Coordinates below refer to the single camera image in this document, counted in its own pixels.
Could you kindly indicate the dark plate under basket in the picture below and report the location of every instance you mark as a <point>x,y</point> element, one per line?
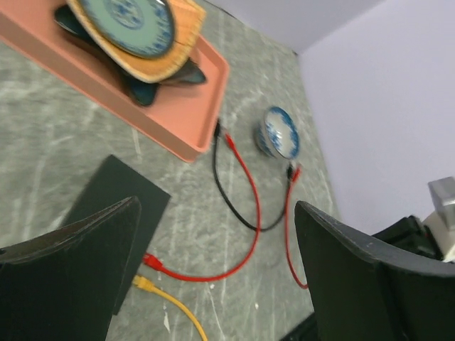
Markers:
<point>139,92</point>

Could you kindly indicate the teal patterned plate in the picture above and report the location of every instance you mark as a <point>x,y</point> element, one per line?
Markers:
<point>142,28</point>

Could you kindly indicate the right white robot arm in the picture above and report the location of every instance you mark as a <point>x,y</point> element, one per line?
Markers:
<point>432,237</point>

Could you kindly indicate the salmon plastic tray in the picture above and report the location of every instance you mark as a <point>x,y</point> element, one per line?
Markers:
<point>181,119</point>

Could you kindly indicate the blue white porcelain bowl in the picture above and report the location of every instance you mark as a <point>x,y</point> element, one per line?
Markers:
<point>276,134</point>

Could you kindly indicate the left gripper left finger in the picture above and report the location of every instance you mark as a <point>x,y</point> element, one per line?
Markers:
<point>64,285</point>

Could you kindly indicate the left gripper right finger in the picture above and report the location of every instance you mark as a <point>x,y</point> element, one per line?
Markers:
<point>365,289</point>

